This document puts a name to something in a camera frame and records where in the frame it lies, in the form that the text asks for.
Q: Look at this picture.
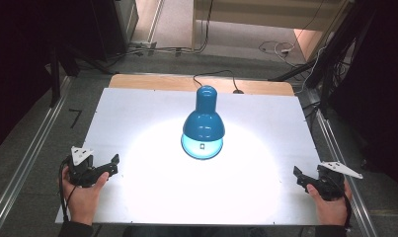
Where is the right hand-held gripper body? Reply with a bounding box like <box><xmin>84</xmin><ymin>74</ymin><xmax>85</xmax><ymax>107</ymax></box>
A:
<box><xmin>313</xmin><ymin>160</ymin><xmax>364</xmax><ymax>202</ymax></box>

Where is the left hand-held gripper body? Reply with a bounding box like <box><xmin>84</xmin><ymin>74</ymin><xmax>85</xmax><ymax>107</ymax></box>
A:
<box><xmin>67</xmin><ymin>145</ymin><xmax>101</xmax><ymax>189</ymax></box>

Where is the person's right hand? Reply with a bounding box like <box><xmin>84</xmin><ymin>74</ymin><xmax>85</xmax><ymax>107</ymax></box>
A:
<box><xmin>305</xmin><ymin>180</ymin><xmax>354</xmax><ymax>227</ymax></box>

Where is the person's left hand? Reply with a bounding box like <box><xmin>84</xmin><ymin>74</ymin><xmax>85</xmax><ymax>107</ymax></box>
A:
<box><xmin>59</xmin><ymin>165</ymin><xmax>111</xmax><ymax>227</ymax></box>

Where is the white table board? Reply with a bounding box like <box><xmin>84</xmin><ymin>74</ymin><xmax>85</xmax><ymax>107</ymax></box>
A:
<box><xmin>54</xmin><ymin>87</ymin><xmax>321</xmax><ymax>227</ymax></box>

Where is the blue desk lamp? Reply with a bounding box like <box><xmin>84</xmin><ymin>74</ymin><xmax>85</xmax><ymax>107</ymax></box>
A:
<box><xmin>180</xmin><ymin>84</ymin><xmax>226</xmax><ymax>161</ymax></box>

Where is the black metal stand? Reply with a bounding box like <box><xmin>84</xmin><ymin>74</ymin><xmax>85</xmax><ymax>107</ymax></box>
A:
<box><xmin>268</xmin><ymin>0</ymin><xmax>382</xmax><ymax>117</ymax></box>

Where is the white power strip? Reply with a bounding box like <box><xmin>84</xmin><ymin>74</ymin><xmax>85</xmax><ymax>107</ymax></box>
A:
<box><xmin>129</xmin><ymin>40</ymin><xmax>159</xmax><ymax>50</ymax></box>

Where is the black cabinet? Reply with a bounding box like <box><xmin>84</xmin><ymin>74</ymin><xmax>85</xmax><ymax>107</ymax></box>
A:
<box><xmin>54</xmin><ymin>0</ymin><xmax>140</xmax><ymax>63</ymax></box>

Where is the light wooden furniture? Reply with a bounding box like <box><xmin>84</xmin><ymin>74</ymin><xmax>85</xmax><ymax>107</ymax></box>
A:
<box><xmin>191</xmin><ymin>0</ymin><xmax>356</xmax><ymax>62</ymax></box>

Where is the aluminium floor rail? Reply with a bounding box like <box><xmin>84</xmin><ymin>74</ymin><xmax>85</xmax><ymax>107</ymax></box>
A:
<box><xmin>0</xmin><ymin>75</ymin><xmax>74</xmax><ymax>237</ymax></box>
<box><xmin>304</xmin><ymin>89</ymin><xmax>380</xmax><ymax>237</ymax></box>

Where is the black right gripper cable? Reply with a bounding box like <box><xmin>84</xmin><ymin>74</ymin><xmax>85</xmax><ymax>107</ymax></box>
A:
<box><xmin>329</xmin><ymin>177</ymin><xmax>354</xmax><ymax>229</ymax></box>

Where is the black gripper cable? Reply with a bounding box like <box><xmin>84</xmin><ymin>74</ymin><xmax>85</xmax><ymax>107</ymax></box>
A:
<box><xmin>57</xmin><ymin>156</ymin><xmax>76</xmax><ymax>223</ymax></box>
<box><xmin>329</xmin><ymin>177</ymin><xmax>354</xmax><ymax>229</ymax></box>

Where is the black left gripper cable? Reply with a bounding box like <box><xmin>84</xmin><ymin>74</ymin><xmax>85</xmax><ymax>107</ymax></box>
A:
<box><xmin>57</xmin><ymin>156</ymin><xmax>76</xmax><ymax>223</ymax></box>

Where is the white floor cable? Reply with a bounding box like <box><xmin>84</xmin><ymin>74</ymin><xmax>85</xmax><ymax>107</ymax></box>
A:
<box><xmin>258</xmin><ymin>39</ymin><xmax>297</xmax><ymax>59</ymax></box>

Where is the black lamp cable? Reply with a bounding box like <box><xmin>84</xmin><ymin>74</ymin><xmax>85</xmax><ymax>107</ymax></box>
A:
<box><xmin>192</xmin><ymin>69</ymin><xmax>245</xmax><ymax>95</ymax></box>

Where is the black floor cable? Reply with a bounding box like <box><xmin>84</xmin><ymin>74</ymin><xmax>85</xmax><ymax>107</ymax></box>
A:
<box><xmin>104</xmin><ymin>0</ymin><xmax>215</xmax><ymax>67</ymax></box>

